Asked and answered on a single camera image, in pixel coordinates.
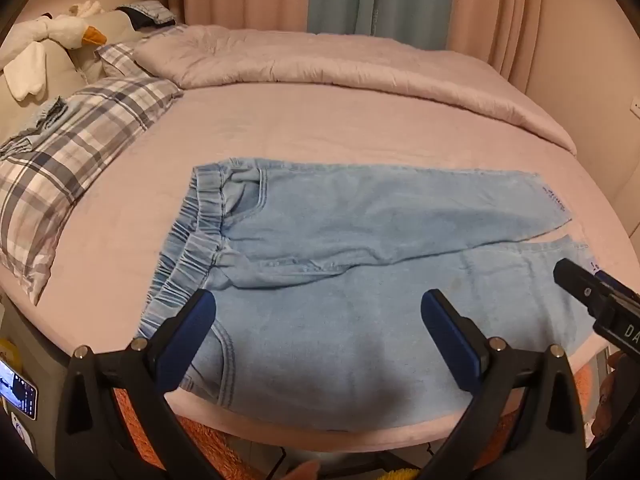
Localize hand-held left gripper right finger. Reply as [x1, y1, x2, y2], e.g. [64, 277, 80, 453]
[421, 289, 587, 480]

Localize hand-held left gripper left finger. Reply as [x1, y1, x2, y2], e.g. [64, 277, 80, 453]
[55, 288, 217, 480]

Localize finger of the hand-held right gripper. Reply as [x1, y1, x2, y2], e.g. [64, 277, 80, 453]
[593, 269, 640, 307]
[553, 258, 610, 319]

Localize light blue denim pants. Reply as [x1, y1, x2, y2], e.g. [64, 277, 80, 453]
[137, 159, 603, 433]

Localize orange shaggy rug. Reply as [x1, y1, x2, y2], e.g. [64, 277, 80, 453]
[111, 377, 523, 480]

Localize yellow fluffy object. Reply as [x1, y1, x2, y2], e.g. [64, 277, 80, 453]
[372, 467, 425, 480]

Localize smartphone with lit screen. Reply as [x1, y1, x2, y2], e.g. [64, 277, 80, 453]
[0, 357, 40, 422]

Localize white device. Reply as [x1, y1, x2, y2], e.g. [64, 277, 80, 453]
[9, 412, 37, 457]

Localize large plaid pillow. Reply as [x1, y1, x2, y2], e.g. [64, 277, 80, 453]
[0, 76, 185, 307]

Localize pink bed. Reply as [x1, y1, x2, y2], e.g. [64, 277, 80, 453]
[0, 24, 613, 457]

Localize folded light denim garment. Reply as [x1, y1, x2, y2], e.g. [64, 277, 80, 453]
[0, 97, 68, 158]

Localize small plaid pillow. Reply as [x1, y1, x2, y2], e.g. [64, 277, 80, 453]
[80, 42, 153, 85]

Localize pink quilt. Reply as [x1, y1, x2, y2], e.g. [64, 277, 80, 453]
[134, 24, 577, 156]

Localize pink curtain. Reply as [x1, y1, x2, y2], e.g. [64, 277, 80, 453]
[167, 0, 548, 92]

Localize folded dark denim clothes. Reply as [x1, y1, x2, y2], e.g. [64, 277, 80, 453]
[116, 2, 177, 30]

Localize white goose plush toy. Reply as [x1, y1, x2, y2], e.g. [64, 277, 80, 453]
[0, 1, 108, 102]

